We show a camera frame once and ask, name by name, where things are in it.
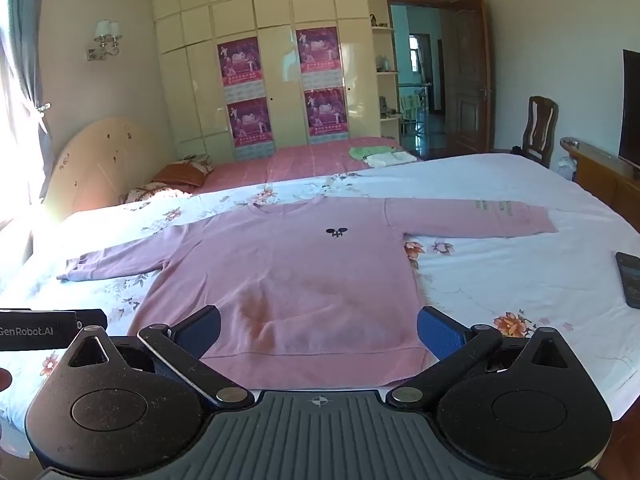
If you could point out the white folded cloth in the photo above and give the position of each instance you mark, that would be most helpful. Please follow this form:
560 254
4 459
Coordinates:
390 159

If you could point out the green folded cloth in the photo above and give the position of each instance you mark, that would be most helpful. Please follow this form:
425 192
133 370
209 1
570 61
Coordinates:
372 151

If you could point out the wall lamp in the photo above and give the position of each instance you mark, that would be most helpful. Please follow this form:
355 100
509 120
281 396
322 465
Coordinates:
107 35

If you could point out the grey curtain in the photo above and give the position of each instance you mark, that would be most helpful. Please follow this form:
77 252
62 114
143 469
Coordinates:
20 60

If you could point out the black phone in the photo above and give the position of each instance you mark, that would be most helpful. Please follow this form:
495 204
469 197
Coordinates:
631 280

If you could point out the pink checked bedsheet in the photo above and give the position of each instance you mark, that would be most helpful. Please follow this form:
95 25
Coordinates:
300 165

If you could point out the glass jar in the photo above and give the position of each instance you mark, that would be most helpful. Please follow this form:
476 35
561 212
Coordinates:
384 63

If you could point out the cream wardrobe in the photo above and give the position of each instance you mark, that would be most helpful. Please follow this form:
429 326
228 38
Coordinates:
280 60

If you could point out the wooden chair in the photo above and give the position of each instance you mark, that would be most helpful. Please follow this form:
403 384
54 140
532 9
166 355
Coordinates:
540 120

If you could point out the brown wooden door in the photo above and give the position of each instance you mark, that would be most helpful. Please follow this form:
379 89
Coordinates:
467 85

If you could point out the cream headboard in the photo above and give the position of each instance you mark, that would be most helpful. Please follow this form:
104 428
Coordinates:
100 160

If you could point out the white floral bedsheet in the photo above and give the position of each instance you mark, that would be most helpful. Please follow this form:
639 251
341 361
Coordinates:
500 270

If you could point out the wooden cabinet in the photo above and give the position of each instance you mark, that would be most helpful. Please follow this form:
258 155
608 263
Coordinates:
600 175

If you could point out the red and white pillow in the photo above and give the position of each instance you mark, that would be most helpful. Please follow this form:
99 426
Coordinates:
150 194

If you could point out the pink sweater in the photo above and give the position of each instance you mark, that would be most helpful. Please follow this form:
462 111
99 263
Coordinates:
300 285

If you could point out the purple wall poster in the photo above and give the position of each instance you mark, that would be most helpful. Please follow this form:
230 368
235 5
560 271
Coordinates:
326 110
240 62
317 50
250 122

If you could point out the black television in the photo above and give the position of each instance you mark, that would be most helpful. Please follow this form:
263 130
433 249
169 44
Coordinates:
631 110

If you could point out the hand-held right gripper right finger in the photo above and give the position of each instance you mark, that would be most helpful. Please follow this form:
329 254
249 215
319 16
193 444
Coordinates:
440 332

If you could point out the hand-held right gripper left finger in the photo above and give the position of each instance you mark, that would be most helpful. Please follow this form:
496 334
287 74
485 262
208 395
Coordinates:
200 331

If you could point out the orange patterned pillow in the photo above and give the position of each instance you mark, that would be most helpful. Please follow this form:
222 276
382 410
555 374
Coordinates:
180 175

